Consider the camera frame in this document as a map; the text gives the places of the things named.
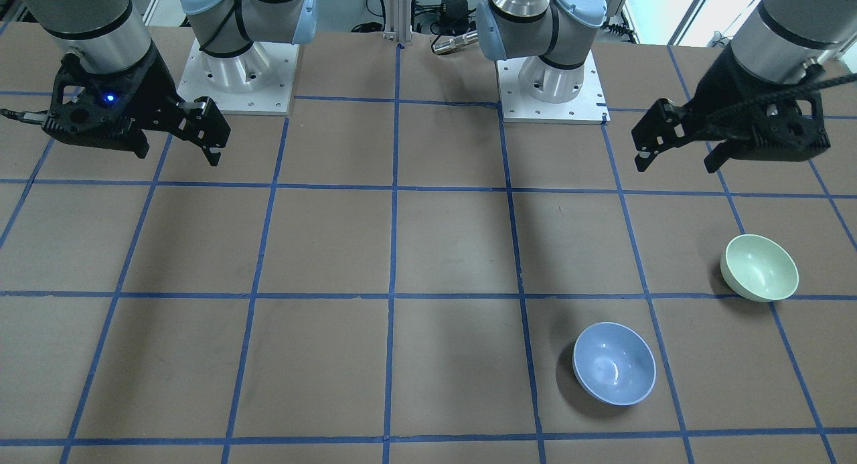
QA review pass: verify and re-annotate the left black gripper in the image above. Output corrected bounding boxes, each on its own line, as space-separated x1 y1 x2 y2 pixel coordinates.
631 47 832 173

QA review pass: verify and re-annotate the blue bowl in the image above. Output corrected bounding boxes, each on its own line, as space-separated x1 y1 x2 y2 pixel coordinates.
570 321 656 406

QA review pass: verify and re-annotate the black power adapter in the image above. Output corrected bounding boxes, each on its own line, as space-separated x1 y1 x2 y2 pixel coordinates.
439 0 469 25

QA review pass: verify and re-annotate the silver metal cylinder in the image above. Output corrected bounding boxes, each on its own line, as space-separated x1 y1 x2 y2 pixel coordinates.
431 30 479 56

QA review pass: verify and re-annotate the aluminium frame post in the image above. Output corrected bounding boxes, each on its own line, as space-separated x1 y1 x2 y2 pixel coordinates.
380 0 414 47

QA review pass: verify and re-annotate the green bowl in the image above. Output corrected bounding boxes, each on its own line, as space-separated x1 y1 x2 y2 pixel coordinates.
720 233 801 303

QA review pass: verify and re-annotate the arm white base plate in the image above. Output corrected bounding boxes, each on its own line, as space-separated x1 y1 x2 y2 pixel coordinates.
495 52 611 125
177 40 302 117

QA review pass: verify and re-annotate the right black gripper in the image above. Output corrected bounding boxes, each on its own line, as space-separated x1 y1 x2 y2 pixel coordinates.
41 43 232 166

